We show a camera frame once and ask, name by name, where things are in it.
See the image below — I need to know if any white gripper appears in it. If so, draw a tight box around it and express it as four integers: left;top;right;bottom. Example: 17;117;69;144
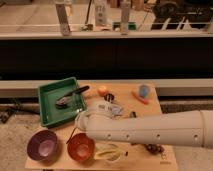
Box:
89;101;123;118

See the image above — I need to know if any fork with dark handle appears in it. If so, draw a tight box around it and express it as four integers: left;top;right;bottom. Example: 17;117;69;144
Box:
66;128;76;144

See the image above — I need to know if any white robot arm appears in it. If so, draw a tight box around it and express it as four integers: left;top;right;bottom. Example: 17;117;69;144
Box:
75;102;213;149

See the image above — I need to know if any red bowl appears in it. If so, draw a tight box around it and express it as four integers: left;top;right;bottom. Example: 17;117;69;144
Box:
67;133;95;162

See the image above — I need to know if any purple bowl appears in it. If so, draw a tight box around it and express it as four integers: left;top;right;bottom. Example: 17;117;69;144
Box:
27;130;58;161

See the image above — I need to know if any small dark round object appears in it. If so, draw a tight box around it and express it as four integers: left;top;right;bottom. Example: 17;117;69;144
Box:
104;93;115;102

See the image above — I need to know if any orange fruit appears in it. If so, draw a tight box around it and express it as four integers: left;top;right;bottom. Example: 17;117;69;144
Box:
98;86;108;97

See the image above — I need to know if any orange carrot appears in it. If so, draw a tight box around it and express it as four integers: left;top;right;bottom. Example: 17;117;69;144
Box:
131;91;149;105

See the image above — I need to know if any blue cup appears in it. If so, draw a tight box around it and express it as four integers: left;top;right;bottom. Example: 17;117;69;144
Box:
139;85;150;98

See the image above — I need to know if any yellow banana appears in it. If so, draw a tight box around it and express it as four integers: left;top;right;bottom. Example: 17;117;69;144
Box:
94;143;128;163

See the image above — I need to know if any wooden board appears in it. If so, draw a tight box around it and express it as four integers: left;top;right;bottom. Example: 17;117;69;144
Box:
25;82;178;171

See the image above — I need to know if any bunch of dark grapes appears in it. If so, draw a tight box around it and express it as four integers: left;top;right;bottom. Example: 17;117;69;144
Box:
145;144;164;155

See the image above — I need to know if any green plastic tray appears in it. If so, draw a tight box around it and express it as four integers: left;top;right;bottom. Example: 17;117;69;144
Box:
38;77;89;128

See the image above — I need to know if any black handled spoon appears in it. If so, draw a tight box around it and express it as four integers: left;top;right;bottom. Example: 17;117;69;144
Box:
55;86;89;108

